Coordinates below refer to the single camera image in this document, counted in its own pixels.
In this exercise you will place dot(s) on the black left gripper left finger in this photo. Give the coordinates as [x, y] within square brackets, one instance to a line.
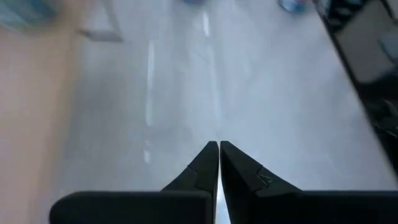
[155, 208]

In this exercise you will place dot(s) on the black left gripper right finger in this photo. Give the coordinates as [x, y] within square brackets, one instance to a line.
[280, 208]

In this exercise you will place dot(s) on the wooden shelf black metal frame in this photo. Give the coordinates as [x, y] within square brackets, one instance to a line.
[28, 109]

